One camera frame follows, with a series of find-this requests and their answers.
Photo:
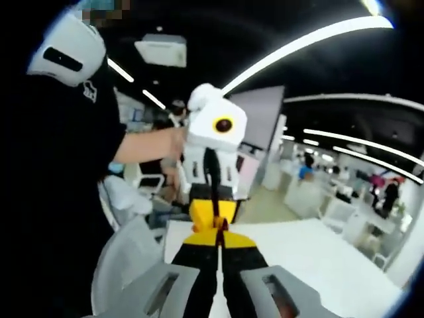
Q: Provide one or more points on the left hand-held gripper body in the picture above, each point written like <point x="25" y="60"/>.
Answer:
<point x="202" y="132"/>

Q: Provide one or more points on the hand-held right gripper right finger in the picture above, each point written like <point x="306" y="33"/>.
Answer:
<point x="242" y="271"/>

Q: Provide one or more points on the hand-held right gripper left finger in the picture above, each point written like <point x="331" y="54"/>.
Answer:
<point x="198" y="275"/>

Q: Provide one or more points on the person's left hand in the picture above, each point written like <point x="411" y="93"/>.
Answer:
<point x="178" y="142"/>

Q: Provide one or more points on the pink white cabinet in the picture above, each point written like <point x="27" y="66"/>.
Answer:
<point x="250" y="172"/>

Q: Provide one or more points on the large display screen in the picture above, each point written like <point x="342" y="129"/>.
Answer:
<point x="265" y="116"/>

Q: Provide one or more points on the white cushioned office chair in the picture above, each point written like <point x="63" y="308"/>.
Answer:
<point x="126" y="198"/>

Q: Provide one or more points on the ceiling air conditioner unit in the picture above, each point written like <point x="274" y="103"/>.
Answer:
<point x="160" y="49"/>

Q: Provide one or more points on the ceiling light strip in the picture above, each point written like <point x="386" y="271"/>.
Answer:
<point x="298" y="43"/>

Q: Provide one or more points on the white worn chest device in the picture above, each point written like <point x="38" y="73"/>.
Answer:
<point x="76" y="43"/>

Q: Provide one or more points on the person's torso black shirt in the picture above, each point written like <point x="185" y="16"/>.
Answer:
<point x="49" y="165"/>

